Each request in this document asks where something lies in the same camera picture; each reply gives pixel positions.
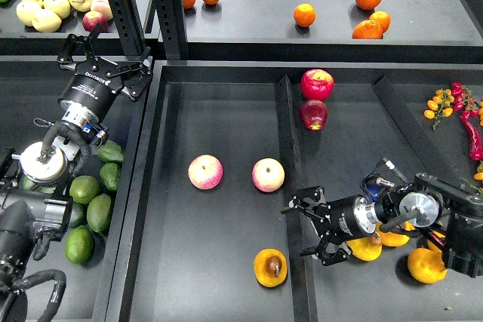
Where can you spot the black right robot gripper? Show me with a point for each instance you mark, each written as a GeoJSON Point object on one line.
{"type": "Point", "coordinates": [338, 219]}

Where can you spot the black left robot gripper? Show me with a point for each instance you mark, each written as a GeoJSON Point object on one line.
{"type": "Point", "coordinates": [97, 82]}

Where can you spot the yellow pear brown stem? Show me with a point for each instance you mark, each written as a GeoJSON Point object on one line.
{"type": "Point", "coordinates": [270, 267]}

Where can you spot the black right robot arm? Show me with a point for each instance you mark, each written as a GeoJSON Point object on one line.
{"type": "Point", "coordinates": [448, 216]}

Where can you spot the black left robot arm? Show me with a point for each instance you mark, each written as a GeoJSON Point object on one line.
{"type": "Point", "coordinates": [35, 204]}

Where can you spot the yellow pear left pile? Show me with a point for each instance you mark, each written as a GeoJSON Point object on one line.
{"type": "Point", "coordinates": [365, 249]}

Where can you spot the yellow pear middle pile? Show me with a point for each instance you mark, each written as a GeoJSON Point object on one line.
{"type": "Point", "coordinates": [390, 239]}

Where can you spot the green avocado top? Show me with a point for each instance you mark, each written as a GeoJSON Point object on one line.
{"type": "Point", "coordinates": [111, 152]}

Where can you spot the pale yellow pear left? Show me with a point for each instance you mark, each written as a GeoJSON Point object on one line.
{"type": "Point", "coordinates": [26, 10]}

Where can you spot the green avocado round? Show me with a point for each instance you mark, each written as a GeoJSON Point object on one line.
{"type": "Point", "coordinates": [83, 189]}

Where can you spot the red apple on shelf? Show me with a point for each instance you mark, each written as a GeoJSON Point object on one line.
{"type": "Point", "coordinates": [93, 18]}

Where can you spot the pink apple right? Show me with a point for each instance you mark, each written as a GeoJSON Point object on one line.
{"type": "Point", "coordinates": [268, 175]}

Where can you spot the pink apple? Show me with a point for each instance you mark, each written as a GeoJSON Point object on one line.
{"type": "Point", "coordinates": [205, 172]}
{"type": "Point", "coordinates": [268, 175]}

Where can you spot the dark red apple lower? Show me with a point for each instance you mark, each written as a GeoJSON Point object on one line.
{"type": "Point", "coordinates": [313, 114]}

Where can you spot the black center tray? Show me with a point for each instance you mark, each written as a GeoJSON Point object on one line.
{"type": "Point", "coordinates": [197, 247]}

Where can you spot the pink apple left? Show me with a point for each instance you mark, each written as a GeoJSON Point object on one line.
{"type": "Point", "coordinates": [205, 172]}

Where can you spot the red apple upper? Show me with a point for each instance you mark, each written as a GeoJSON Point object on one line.
{"type": "Point", "coordinates": [316, 84]}

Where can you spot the orange cherry tomato bunch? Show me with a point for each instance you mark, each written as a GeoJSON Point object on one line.
{"type": "Point", "coordinates": [439, 107]}

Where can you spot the red chili pepper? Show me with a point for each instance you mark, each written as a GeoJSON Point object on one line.
{"type": "Point", "coordinates": [475, 143]}

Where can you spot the orange front right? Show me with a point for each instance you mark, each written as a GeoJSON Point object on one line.
{"type": "Point", "coordinates": [368, 29]}

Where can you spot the orange middle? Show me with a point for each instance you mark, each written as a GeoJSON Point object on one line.
{"type": "Point", "coordinates": [304, 15]}

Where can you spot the small orange right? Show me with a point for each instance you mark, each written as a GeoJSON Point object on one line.
{"type": "Point", "coordinates": [380, 20]}

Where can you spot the black shelf post left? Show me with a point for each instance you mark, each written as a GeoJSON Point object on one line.
{"type": "Point", "coordinates": [129, 27]}

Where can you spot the black shelf post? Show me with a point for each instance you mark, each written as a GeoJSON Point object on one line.
{"type": "Point", "coordinates": [172, 28]}
{"type": "Point", "coordinates": [129, 27]}

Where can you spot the black shelf post right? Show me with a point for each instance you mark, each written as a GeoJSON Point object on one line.
{"type": "Point", "coordinates": [172, 28]}

